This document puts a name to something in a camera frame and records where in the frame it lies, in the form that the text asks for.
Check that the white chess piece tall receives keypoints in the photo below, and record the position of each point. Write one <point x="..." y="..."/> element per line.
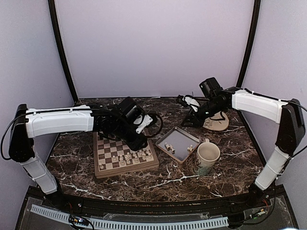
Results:
<point x="128" y="158"/>

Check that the beige decorated ceramic plate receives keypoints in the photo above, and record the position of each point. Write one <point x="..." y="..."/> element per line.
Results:
<point x="219" y="122"/>

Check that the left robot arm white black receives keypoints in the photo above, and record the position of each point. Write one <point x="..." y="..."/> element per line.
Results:
<point x="31" y="123"/>

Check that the ceramic mug shell print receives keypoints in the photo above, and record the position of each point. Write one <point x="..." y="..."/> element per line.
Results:
<point x="207" y="155"/>

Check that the wooden chess board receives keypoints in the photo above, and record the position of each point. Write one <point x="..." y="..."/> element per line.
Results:
<point x="105" y="149"/>

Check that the black front rail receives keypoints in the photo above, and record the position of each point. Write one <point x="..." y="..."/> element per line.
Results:
<point x="87" y="203"/>

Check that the white slotted cable duct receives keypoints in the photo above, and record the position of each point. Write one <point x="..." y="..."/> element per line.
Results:
<point x="116" y="222"/>

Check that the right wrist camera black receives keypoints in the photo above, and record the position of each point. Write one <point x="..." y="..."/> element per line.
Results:
<point x="210" y="87"/>

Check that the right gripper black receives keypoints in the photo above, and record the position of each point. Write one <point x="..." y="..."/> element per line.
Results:
<point x="197" y="121"/>

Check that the metal tray wood rim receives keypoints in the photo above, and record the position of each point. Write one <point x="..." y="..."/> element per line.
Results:
<point x="180" y="140"/>

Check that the left black frame post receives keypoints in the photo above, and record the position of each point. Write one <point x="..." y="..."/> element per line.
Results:
<point x="60" y="48"/>

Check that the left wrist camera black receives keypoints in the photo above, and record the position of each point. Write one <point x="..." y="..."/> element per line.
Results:
<point x="130" y="107"/>

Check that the white bishop chess piece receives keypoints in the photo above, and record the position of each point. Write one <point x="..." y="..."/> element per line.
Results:
<point x="122" y="161"/>

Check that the black frame post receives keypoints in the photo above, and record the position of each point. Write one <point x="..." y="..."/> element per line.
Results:
<point x="60" y="48"/>
<point x="250" y="42"/>

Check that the right black frame post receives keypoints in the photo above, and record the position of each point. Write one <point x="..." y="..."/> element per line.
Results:
<point x="250" y="42"/>

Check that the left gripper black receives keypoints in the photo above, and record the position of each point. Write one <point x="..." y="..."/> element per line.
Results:
<point x="136" y="144"/>

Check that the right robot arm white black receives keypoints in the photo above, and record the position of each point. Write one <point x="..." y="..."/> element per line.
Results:
<point x="284" y="126"/>

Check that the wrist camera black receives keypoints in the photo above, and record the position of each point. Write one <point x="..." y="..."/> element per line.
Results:
<point x="210" y="87"/>
<point x="130" y="107"/>

